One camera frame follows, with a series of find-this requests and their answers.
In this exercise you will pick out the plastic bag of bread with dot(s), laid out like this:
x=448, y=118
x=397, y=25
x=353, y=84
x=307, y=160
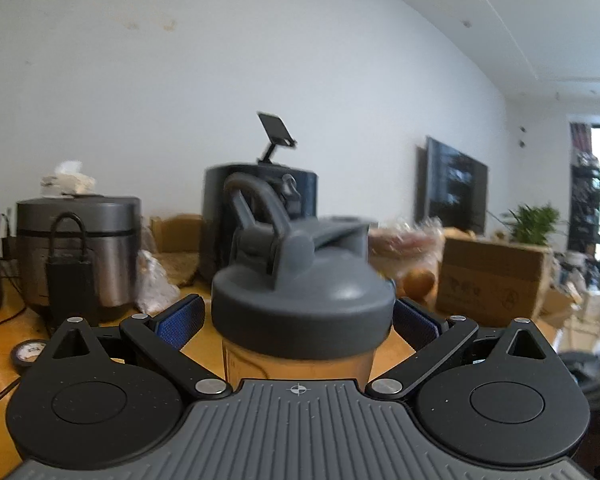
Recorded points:
x=405, y=245

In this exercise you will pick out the round dial gauge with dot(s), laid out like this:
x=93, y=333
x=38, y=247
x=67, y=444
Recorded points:
x=29, y=355

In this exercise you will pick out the green potted plant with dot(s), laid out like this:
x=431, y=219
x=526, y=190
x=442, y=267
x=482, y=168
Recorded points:
x=530, y=225

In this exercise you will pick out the brown cardboard box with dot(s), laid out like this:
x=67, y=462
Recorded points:
x=490, y=280

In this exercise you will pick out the grey lid shaker bottle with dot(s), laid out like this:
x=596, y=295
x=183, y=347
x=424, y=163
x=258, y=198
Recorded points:
x=300, y=300

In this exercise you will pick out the clear plastic bag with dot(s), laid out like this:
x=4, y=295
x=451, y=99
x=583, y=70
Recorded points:
x=155, y=285

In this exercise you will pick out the black frosted water bottle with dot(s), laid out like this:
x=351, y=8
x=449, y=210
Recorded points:
x=291, y=195

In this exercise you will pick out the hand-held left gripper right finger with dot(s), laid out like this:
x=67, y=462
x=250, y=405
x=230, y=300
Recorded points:
x=415, y=325

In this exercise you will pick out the black storage shelf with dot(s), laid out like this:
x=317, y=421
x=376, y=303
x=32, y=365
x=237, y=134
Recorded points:
x=585, y=195

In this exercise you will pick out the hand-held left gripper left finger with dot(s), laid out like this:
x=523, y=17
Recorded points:
x=182, y=322

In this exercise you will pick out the brown round fruit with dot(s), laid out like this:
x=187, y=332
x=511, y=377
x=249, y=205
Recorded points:
x=417, y=284

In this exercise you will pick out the black television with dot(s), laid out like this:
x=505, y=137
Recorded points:
x=457, y=185

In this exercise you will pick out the grey rice cooker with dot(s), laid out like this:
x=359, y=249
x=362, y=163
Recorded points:
x=110, y=250

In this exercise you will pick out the white tissue pack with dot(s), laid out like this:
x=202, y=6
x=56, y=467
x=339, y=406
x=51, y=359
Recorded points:
x=67, y=180

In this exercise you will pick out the black phone stand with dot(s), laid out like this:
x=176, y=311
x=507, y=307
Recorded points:
x=276, y=130

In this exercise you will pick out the dark blue air fryer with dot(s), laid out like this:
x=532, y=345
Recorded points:
x=220, y=210

